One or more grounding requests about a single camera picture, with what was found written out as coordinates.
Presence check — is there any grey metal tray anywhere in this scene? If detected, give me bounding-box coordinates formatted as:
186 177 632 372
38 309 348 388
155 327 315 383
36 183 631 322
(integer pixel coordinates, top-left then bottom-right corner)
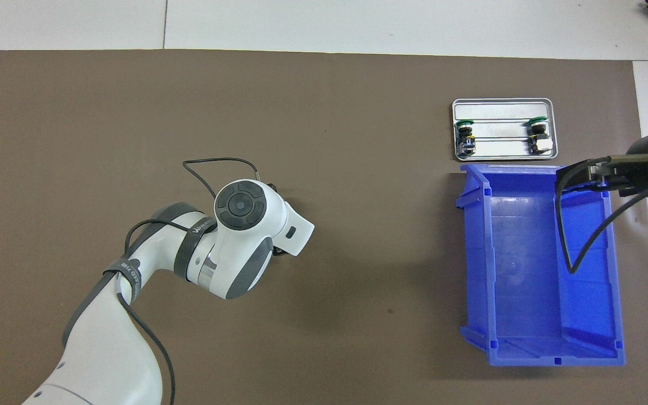
451 98 559 161

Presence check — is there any blue plastic storage bin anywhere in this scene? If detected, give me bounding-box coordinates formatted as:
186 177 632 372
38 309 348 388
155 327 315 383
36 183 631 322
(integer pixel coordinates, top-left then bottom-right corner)
456 163 627 367

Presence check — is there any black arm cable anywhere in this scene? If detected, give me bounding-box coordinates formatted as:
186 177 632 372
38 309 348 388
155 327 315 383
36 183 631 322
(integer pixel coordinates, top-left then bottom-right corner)
116 157 261 405
555 156 648 276

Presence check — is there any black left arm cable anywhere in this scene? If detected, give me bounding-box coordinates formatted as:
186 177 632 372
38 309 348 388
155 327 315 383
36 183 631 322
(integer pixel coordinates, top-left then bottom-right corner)
116 157 261 405

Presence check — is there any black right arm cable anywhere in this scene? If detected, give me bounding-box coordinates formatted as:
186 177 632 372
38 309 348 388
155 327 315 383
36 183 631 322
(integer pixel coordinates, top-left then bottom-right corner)
555 156 648 276

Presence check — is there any green push button switch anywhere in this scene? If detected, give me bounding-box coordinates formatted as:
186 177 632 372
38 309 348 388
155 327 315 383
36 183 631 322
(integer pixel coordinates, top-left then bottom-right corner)
454 119 476 157
528 116 554 155

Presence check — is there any brown paper mat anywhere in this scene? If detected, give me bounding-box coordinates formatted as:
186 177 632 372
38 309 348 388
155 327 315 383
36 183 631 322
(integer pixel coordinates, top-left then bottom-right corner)
0 49 648 405

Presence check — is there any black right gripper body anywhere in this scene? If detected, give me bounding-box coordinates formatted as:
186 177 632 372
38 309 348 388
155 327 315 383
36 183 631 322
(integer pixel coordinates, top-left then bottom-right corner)
619 130 648 197

